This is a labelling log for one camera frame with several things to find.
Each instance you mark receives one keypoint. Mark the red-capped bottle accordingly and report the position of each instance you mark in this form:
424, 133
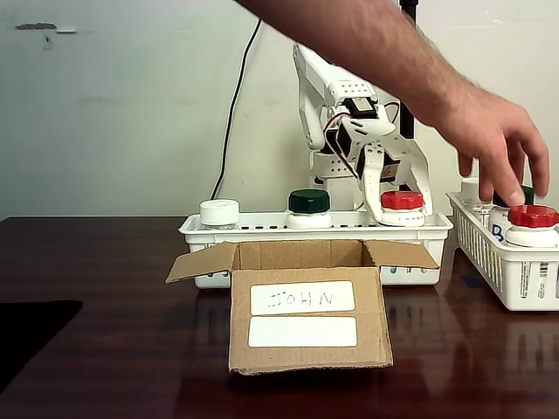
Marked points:
402, 201
533, 216

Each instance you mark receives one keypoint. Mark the black mat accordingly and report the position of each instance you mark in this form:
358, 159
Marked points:
26, 327

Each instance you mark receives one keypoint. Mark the blue tape strip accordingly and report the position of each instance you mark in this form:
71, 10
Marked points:
471, 281

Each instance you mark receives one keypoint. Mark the black vertical pole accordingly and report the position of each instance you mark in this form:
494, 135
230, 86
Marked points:
409, 124

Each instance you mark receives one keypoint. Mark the green-capped bottle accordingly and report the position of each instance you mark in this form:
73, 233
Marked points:
308, 201
495, 218

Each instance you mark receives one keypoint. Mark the white plastic basket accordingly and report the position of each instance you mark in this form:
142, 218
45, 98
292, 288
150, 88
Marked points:
439, 229
493, 279

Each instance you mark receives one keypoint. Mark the person's bare forearm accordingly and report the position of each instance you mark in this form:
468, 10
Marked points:
349, 35

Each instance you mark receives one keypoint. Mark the person's bare hand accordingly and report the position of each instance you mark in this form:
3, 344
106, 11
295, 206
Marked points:
493, 131

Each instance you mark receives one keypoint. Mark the brown cardboard box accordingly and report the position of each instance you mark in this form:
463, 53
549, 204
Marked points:
305, 358

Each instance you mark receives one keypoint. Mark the white-capped bottle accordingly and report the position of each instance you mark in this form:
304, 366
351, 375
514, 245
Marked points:
219, 211
469, 192

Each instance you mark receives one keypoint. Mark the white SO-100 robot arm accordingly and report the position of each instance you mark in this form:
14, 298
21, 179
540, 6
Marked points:
310, 122

